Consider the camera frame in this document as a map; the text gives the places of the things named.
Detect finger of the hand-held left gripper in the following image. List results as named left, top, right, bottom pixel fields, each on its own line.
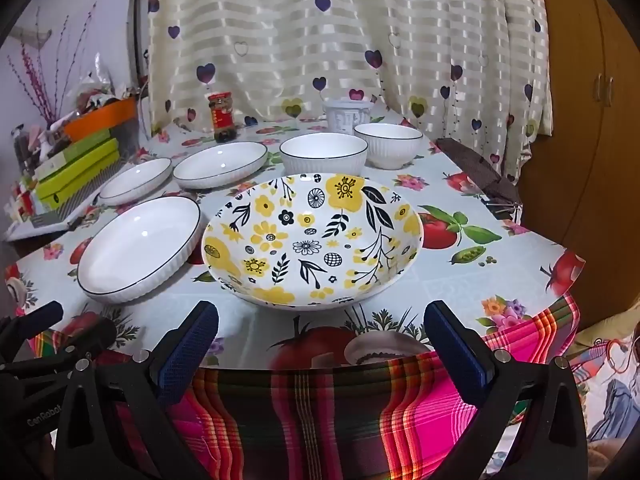
left=0, top=316, right=117, bottom=456
left=0, top=301, right=65, bottom=356

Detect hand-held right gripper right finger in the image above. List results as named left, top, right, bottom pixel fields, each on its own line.
left=424, top=300, right=591, bottom=480

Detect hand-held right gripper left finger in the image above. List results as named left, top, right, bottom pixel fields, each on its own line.
left=54, top=301, right=221, bottom=480

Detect white black-rimmed plate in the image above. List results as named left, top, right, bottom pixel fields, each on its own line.
left=172, top=141, right=269, bottom=190
left=76, top=195, right=202, bottom=304
left=98, top=157, right=173, bottom=207

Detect yellow floral plate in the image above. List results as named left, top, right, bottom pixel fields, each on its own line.
left=201, top=173, right=425, bottom=307

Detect white ribbed bowl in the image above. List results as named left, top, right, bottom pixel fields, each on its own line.
left=279, top=133, right=369, bottom=179
left=354, top=123, right=424, bottom=170

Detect white flat board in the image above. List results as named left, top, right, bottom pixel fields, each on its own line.
left=5, top=210, right=101, bottom=242

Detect fruit-print tablecloth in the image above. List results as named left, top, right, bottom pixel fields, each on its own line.
left=4, top=105, right=586, bottom=368

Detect black striped box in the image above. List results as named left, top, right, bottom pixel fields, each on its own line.
left=30, top=200, right=101, bottom=226

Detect lime green box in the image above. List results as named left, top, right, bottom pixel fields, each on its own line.
left=36, top=139, right=121, bottom=213

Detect pink plaid cloth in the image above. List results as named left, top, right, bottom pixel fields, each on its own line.
left=27, top=295, right=583, bottom=480

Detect pale green box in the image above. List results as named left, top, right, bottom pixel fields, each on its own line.
left=34, top=129, right=112, bottom=181

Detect printed blanket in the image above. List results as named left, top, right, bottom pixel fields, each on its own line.
left=565, top=305, right=640, bottom=461

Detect dark glass jar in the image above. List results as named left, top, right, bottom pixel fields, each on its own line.
left=14, top=127, right=32, bottom=173

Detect brown dotted cloth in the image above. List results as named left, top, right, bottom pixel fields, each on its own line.
left=436, top=137, right=522, bottom=211

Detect orange box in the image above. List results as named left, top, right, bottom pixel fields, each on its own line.
left=62, top=97, right=138, bottom=142

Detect pink flower branches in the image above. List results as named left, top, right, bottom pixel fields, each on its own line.
left=7, top=2, right=98, bottom=128

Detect red-lidded sauce jar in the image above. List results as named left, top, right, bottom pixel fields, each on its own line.
left=207, top=92, right=239, bottom=144

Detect pile of plastic packets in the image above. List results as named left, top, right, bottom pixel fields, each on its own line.
left=75, top=57, right=138, bottom=111

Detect wooden wardrobe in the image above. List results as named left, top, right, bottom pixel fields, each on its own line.
left=517, top=0, right=640, bottom=321

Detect white plastic tub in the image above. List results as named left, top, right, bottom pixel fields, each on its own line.
left=322, top=97, right=376, bottom=135

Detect cream heart-print curtain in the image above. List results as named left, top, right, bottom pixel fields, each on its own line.
left=145, top=0, right=553, bottom=181

